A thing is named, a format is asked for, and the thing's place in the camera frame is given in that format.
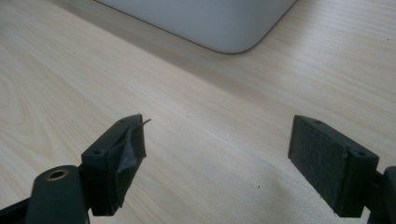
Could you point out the white rounded tray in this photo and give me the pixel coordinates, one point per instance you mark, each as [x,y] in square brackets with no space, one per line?
[202,21]

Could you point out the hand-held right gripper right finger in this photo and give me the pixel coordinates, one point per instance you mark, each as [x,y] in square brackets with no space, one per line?
[330,168]

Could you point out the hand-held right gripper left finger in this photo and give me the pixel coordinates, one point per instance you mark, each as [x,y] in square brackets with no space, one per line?
[109,169]

